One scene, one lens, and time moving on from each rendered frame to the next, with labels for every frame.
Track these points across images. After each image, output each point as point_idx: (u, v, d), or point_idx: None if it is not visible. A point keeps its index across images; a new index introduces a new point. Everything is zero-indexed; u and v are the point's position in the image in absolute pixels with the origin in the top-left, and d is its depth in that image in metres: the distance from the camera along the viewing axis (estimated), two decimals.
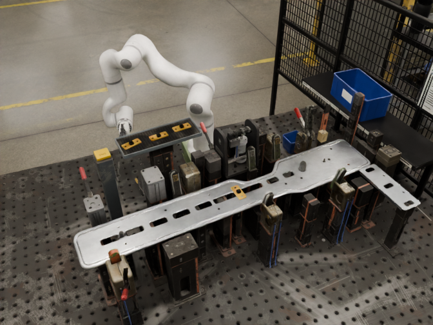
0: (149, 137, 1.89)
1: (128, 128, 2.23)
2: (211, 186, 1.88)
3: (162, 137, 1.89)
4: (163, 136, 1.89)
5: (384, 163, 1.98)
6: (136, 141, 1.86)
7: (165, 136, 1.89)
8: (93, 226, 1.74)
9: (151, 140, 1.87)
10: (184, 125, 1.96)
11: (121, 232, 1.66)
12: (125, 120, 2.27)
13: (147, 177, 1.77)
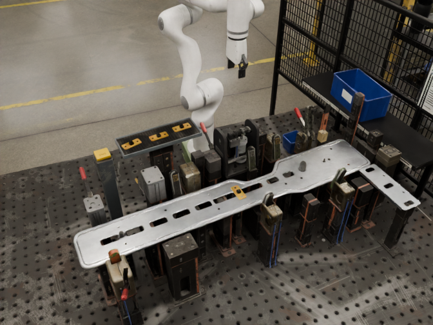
0: (149, 137, 1.89)
1: (227, 46, 1.72)
2: (211, 186, 1.88)
3: (162, 137, 1.89)
4: (163, 136, 1.89)
5: (384, 163, 1.98)
6: (136, 141, 1.86)
7: (165, 136, 1.89)
8: (93, 226, 1.74)
9: (151, 140, 1.87)
10: (184, 125, 1.96)
11: (121, 232, 1.66)
12: None
13: (147, 177, 1.77)
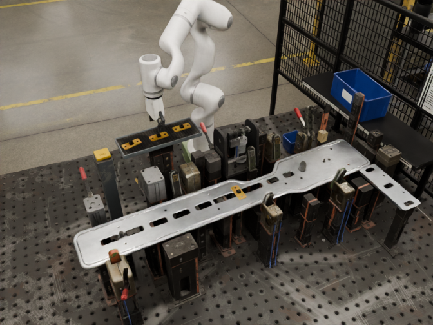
0: (149, 137, 1.89)
1: (145, 102, 1.80)
2: (211, 186, 1.88)
3: (162, 137, 1.89)
4: (163, 136, 1.89)
5: (384, 163, 1.98)
6: (136, 141, 1.86)
7: (165, 136, 1.89)
8: (93, 226, 1.74)
9: (151, 140, 1.87)
10: (184, 125, 1.96)
11: (121, 232, 1.66)
12: None
13: (147, 177, 1.77)
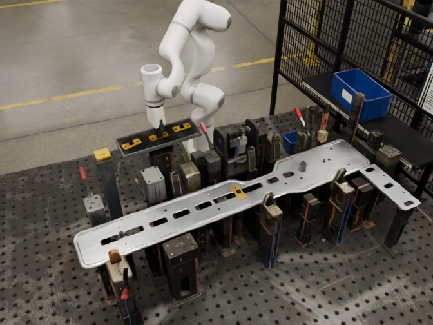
0: (149, 137, 1.89)
1: (147, 110, 1.83)
2: (211, 186, 1.88)
3: (162, 137, 1.89)
4: (163, 136, 1.89)
5: (384, 163, 1.98)
6: (136, 141, 1.86)
7: (165, 136, 1.89)
8: (93, 226, 1.74)
9: (151, 140, 1.87)
10: (184, 125, 1.96)
11: (121, 232, 1.66)
12: None
13: (147, 177, 1.77)
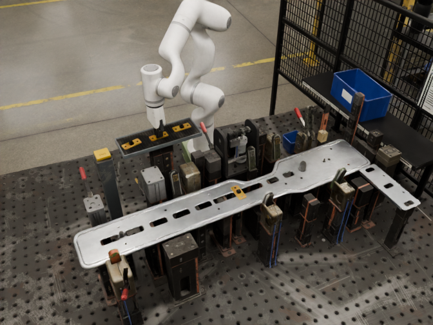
0: (149, 137, 1.89)
1: (147, 110, 1.83)
2: (211, 186, 1.88)
3: (162, 137, 1.89)
4: (163, 136, 1.89)
5: (384, 163, 1.98)
6: (136, 141, 1.86)
7: (165, 136, 1.89)
8: (93, 226, 1.74)
9: (151, 140, 1.87)
10: (184, 125, 1.96)
11: (121, 232, 1.66)
12: None
13: (147, 177, 1.77)
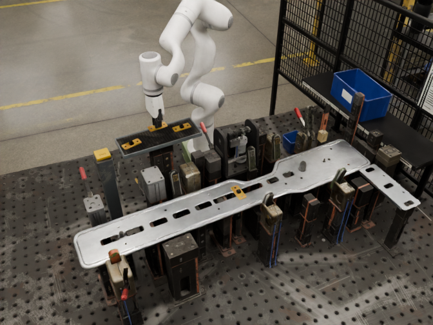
0: (147, 127, 1.85)
1: (145, 100, 1.79)
2: (211, 186, 1.88)
3: (161, 128, 1.85)
4: (162, 126, 1.86)
5: (384, 163, 1.98)
6: (136, 141, 1.86)
7: (163, 126, 1.86)
8: (93, 226, 1.74)
9: (149, 130, 1.84)
10: (184, 125, 1.96)
11: (121, 232, 1.66)
12: None
13: (147, 177, 1.77)
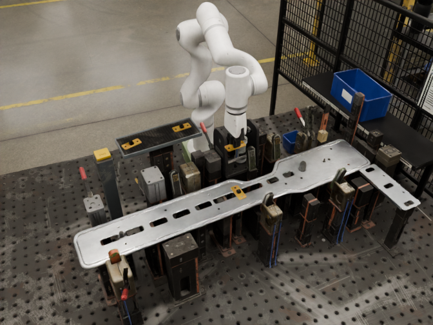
0: (224, 146, 1.70)
1: (225, 117, 1.63)
2: (211, 186, 1.88)
3: (240, 147, 1.69)
4: (241, 146, 1.70)
5: (384, 163, 1.98)
6: (136, 141, 1.86)
7: (242, 146, 1.70)
8: (93, 226, 1.74)
9: (227, 150, 1.68)
10: (184, 125, 1.96)
11: (121, 232, 1.66)
12: None
13: (147, 177, 1.77)
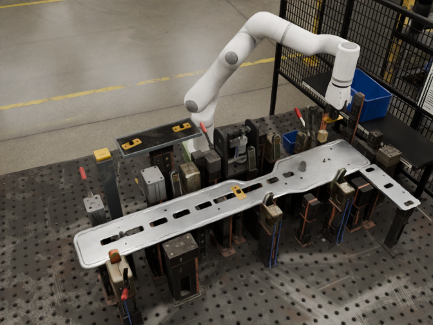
0: (323, 118, 1.84)
1: (327, 91, 1.78)
2: (211, 186, 1.88)
3: (337, 119, 1.84)
4: (338, 118, 1.84)
5: (384, 163, 1.98)
6: (136, 141, 1.86)
7: (339, 118, 1.84)
8: (93, 226, 1.74)
9: (327, 122, 1.82)
10: (184, 125, 1.96)
11: (121, 232, 1.66)
12: None
13: (147, 177, 1.77)
